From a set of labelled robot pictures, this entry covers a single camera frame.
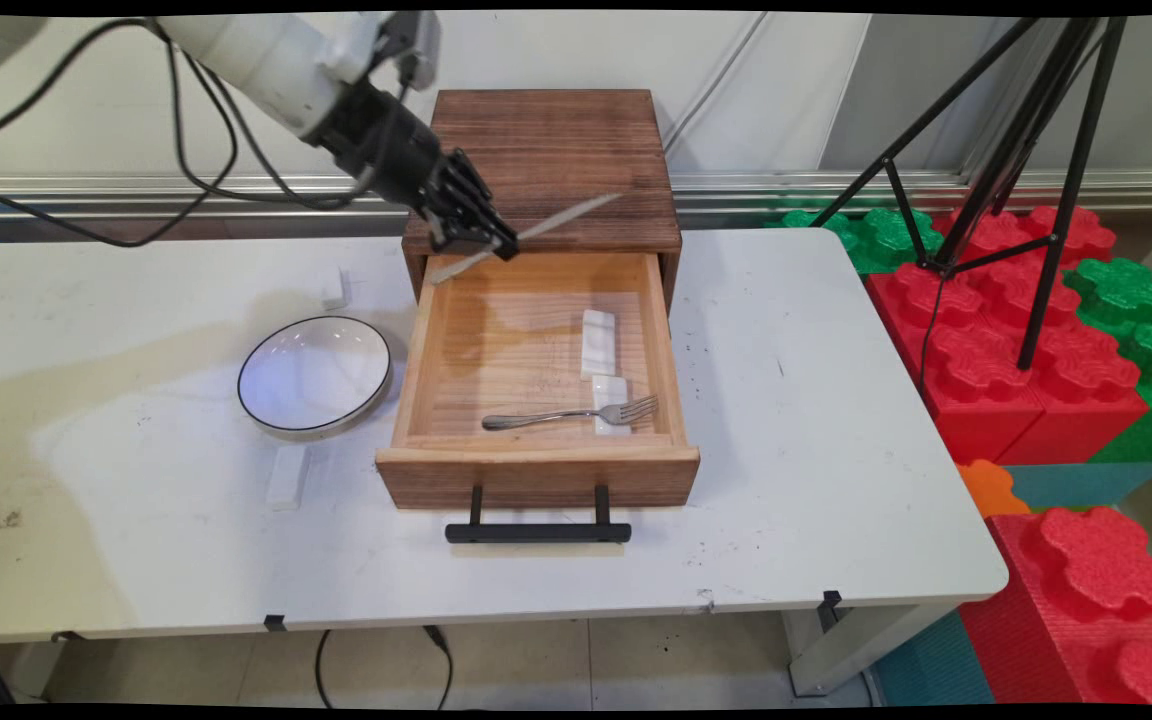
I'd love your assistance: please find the white ribbed camera mount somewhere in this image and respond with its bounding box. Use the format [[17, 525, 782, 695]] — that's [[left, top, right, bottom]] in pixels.
[[321, 13, 389, 86]]

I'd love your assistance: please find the silver fork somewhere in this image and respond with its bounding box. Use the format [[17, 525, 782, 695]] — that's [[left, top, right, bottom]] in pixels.
[[481, 394, 661, 433]]

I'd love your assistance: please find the black floor cable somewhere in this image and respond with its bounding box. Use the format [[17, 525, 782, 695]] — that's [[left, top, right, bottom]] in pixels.
[[313, 626, 456, 712]]

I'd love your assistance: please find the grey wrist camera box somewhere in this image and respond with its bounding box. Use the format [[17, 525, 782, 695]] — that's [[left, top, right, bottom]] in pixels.
[[376, 12, 441, 92]]

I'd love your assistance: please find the large red foam block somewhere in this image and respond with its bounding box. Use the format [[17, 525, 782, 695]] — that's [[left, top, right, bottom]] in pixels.
[[864, 204, 1151, 467]]

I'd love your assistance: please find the teal foam block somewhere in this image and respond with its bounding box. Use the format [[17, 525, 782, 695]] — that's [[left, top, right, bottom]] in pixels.
[[1000, 460, 1152, 512], [870, 609, 998, 707]]

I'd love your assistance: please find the wooden drawer with black handle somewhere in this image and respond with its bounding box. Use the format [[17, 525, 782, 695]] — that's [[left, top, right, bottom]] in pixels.
[[375, 250, 702, 546]]

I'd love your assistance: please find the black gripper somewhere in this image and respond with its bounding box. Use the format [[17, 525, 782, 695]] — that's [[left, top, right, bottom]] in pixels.
[[310, 84, 521, 263]]

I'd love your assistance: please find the green foam block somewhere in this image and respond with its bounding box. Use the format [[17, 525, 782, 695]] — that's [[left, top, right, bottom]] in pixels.
[[1064, 256, 1152, 464], [764, 204, 945, 277]]

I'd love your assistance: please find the black tripod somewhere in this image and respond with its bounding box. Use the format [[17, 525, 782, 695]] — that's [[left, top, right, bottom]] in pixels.
[[810, 16, 1130, 372]]

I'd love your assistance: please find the aluminium wall rail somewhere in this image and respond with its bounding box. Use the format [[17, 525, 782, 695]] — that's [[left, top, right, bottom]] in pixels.
[[0, 170, 1152, 218]]

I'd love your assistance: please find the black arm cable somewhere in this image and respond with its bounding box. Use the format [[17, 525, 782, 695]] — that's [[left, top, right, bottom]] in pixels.
[[0, 15, 419, 250]]

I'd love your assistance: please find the thin black tripod cable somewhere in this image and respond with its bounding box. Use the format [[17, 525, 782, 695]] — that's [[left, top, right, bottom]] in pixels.
[[919, 268, 949, 403]]

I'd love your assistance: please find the white wall conduit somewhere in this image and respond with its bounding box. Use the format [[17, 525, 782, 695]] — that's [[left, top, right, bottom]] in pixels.
[[660, 12, 769, 153]]

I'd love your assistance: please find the dark wooden drawer cabinet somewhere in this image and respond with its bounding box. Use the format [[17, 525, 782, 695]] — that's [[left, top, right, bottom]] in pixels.
[[402, 89, 684, 313]]

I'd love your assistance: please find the white plate with black rim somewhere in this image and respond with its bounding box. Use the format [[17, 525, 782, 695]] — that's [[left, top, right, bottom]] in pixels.
[[237, 315, 394, 437]]

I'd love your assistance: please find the white table leg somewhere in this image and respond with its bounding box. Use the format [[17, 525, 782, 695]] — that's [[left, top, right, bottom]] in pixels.
[[784, 599, 959, 699]]

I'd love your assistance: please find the orange foam piece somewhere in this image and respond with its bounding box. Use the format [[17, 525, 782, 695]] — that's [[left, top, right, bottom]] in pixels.
[[955, 459, 1034, 520]]

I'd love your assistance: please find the silver table knife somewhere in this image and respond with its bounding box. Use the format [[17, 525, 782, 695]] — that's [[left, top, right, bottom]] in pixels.
[[427, 191, 626, 287]]

